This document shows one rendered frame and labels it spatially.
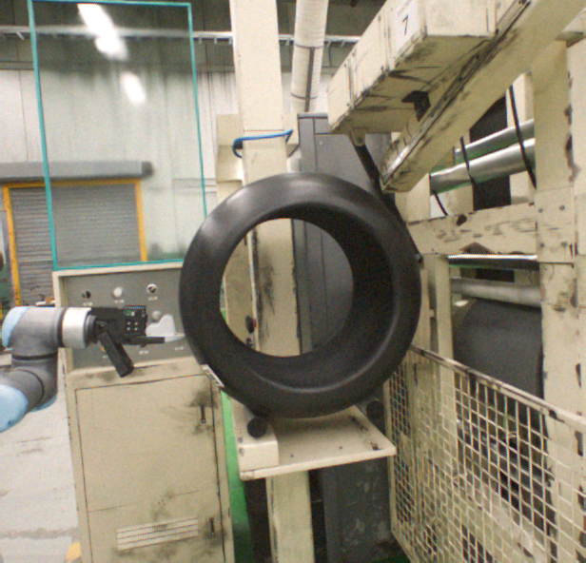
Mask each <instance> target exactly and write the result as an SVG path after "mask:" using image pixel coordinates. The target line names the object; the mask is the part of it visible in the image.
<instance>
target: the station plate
mask: <svg viewBox="0 0 586 563"><path fill-rule="evenodd" d="M394 20H395V36H396V52H397V51H398V50H399V49H400V48H401V47H402V46H403V45H404V44H405V43H406V42H407V41H408V39H409V38H410V37H411V36H412V35H413V34H414V33H415V32H416V31H417V30H418V29H419V23H418V5H417V0H401V1H400V3H399V4H398V6H397V7H396V8H395V10H394Z"/></svg>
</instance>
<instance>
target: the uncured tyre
mask: <svg viewBox="0 0 586 563"><path fill-rule="evenodd" d="M278 219H294V220H300V221H304V222H308V223H312V224H314V225H316V226H317V227H319V228H321V229H322V230H324V231H325V232H326V233H328V234H329V235H330V236H331V237H332V238H333V239H334V240H335V241H336V242H337V243H338V244H339V246H340V247H341V249H342V251H343V252H344V254H345V256H346V258H347V259H348V262H349V265H350V268H351V272H352V279H353V295H352V301H351V304H350V308H349V311H348V313H347V316H346V318H345V320H344V321H343V323H342V325H341V327H340V328H339V329H338V331H337V332H336V333H335V334H334V335H333V336H332V337H331V338H330V339H329V340H328V341H326V342H325V343H324V344H322V345H321V346H319V347H317V348H316V349H314V350H311V351H309V352H306V353H303V354H300V355H296V356H287V357H281V356H272V355H268V354H265V353H262V352H259V351H257V350H255V349H253V348H251V347H249V346H248V345H246V344H245V343H244V342H242V341H241V340H240V339H239V338H238V337H237V336H236V335H235V334H234V333H233V332H232V331H231V329H230V328H229V326H228V325H227V323H226V322H225V319H224V316H223V314H222V311H221V306H220V295H221V286H222V280H223V276H224V273H225V269H226V266H227V264H228V261H229V259H230V257H231V255H232V254H233V252H234V250H235V249H236V247H237V246H238V244H239V243H240V242H241V240H242V239H243V238H244V237H245V236H246V235H247V234H248V233H249V232H250V231H251V230H252V229H253V228H254V227H256V226H257V225H258V224H261V223H265V222H268V221H273V220H278ZM178 303H179V314H180V320H181V325H182V328H183V332H184V335H185V338H186V342H187V345H188V347H189V349H190V351H191V353H192V355H193V357H194V358H195V360H196V361H197V363H198V364H199V366H200V367H201V365H207V366H208V367H209V368H210V369H211V371H212V372H213V373H214V374H215V376H216V377H217V378H218V379H219V381H220V382H221V383H222V384H223V385H224V387H220V386H217V385H216V384H215V383H214V382H213V381H212V379H211V378H210V377H209V376H208V374H207V373H206V372H205V371H204V369H203V368H202V367H201V369H202V370H203V371H204V373H205V374H206V375H207V377H208V378H209V379H210V380H211V381H212V382H213V383H214V384H215V385H216V386H217V387H218V388H219V389H221V390H222V391H223V392H224V393H226V394H227V395H228V396H230V397H231V398H233V399H235V400H236V401H238V402H240V403H241V404H243V405H245V406H247V407H249V408H251V409H253V410H256V411H258V412H261V413H264V414H267V415H271V416H274V417H286V418H313V417H323V416H327V415H331V414H335V413H338V412H339V411H342V410H345V409H347V408H349V407H351V406H353V405H355V404H357V403H359V402H360V401H362V400H364V399H365V398H367V397H369V396H370V395H371V394H373V393H374V392H375V391H376V390H378V389H379V388H380V387H381V386H382V385H383V384H384V383H385V382H386V381H387V380H388V379H389V378H390V377H391V376H392V374H393V373H394V372H395V371H396V369H397V368H398V367H399V365H400V363H401V362H402V360H403V358H404V357H405V355H406V353H407V351H408V349H409V347H410V345H411V343H412V340H413V338H414V336H415V333H416V330H417V327H418V323H419V318H420V308H421V279H420V269H419V264H418V260H417V257H416V254H415V251H414V248H413V246H412V244H411V242H410V240H409V238H408V236H407V234H406V232H405V231H404V229H403V227H402V226H401V224H400V222H399V221H398V220H397V218H396V217H395V216H394V215H393V214H392V212H391V211H390V210H389V209H388V208H387V207H386V206H385V205H384V204H383V203H382V202H380V201H379V200H378V199H377V198H376V197H374V196H373V195H372V194H370V193H369V192H367V191H366V190H364V189H362V188H360V187H359V186H357V185H355V184H352V183H349V182H348V181H345V180H343V179H340V178H337V177H334V176H330V175H326V174H321V173H315V172H287V173H281V174H276V175H272V176H268V177H265V178H261V179H260V180H257V181H255V182H252V183H250V184H247V185H245V186H243V187H241V188H240V189H238V190H237V191H235V192H233V193H232V194H231V195H229V196H228V197H227V198H225V199H224V200H223V201H222V202H221V203H219V204H218V205H217V206H216V207H215V208H214V209H213V210H212V211H211V212H210V213H209V215H208V216H207V217H206V218H205V220H204V221H203V223H202V224H201V225H200V227H199V228H198V230H197V232H196V233H195V235H194V237H193V239H192V241H191V243H190V245H189V247H188V249H187V251H186V255H185V258H184V262H183V265H182V270H181V274H180V280H179V291H178Z"/></svg>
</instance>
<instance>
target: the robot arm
mask: <svg viewBox="0 0 586 563"><path fill-rule="evenodd" d="M147 317H148V313H147V306H146V305H123V306H102V305H94V306H92V307H91V309H90V308H73V307H71V308H65V307H34V306H29V307H15V308H13V309H12V310H10V311H9V313H8V314H7V316H6V318H5V320H4V323H3V326H2V331H1V339H2V344H3V345H4V346H5V347H6V348H9V349H11V371H10V372H8V373H5V372H3V371H1V370H0V433H3V432H5V431H7V430H8V429H9V428H11V427H13V426H15V425H16V424H18V423H19V422H20V421H21V420H22V419H23V418H24V417H25V415H26V414H28V413H31V412H37V411H41V410H44V409H46V408H47V407H50V406H51V405H52V404H53V403H54V402H55V401H56V399H57V394H58V391H59V387H58V358H59V348H88V347H89V346H90V345H91V344H97V342H98V340H99V341H100V342H101V344H102V346H103V347H104V349H105V351H106V353H107V355H108V357H109V358H110V360H111V362H112V364H113V365H114V367H115V370H116V372H117V373H118V375H119V376H120V377H121V378H124V377H126V376H128V375H130V374H131V373H132V372H133V370H134V369H135V367H134V364H133V362H132V360H131V359H130V358H129V356H128V355H127V352H126V351H125V349H124V347H123V345H138V344H159V343H169V342H176V341H181V340H184V339H185V335H184V334H183V333H176V330H175V325H174V321H173V318H172V316H171V315H164V316H163V317H162V319H161V321H160V322H159V323H152V324H151V325H150V326H149V327H148V328H147ZM102 324H103V326H102ZM122 344H123V345H122Z"/></svg>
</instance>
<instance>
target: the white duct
mask: <svg viewBox="0 0 586 563"><path fill-rule="evenodd" d="M327 3H328V0H298V1H297V11H296V27H295V40H294V54H293V57H294V58H293V68H292V84H291V90H290V94H291V96H290V98H291V99H290V112H296V113H297V114H298V113H299V112H304V106H305V94H306V84H307V73H308V63H309V52H310V47H315V55H314V65H313V74H312V85H311V94H310V104H309V112H316V108H317V100H318V96H319V93H318V91H319V81H320V72H321V63H322V48H323V37H324V30H325V21H326V19H325V18H326V13H327Z"/></svg>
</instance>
